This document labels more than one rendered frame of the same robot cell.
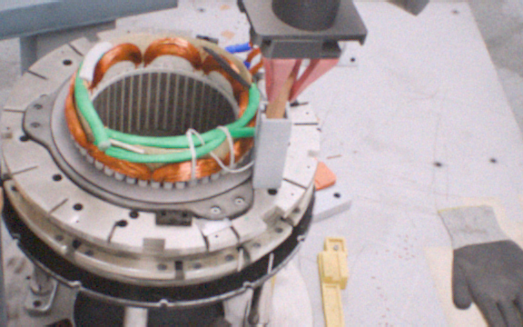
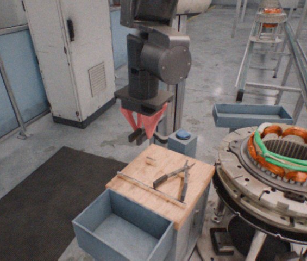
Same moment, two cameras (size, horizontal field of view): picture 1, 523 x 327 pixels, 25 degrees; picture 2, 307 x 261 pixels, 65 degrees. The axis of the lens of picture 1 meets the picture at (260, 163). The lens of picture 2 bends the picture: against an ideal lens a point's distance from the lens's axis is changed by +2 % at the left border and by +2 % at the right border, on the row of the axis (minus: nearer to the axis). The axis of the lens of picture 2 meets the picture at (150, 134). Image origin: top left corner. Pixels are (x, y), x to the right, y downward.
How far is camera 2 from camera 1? 0.56 m
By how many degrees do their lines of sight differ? 30
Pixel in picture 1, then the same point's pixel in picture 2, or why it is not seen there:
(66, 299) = (226, 221)
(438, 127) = not seen: outside the picture
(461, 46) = not seen: outside the picture
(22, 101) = (229, 139)
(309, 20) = not seen: outside the picture
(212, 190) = not seen: outside the picture
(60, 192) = (239, 172)
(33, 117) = (233, 144)
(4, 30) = (225, 124)
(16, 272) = (210, 205)
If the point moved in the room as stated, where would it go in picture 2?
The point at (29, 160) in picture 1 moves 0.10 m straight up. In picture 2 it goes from (229, 157) to (237, 122)
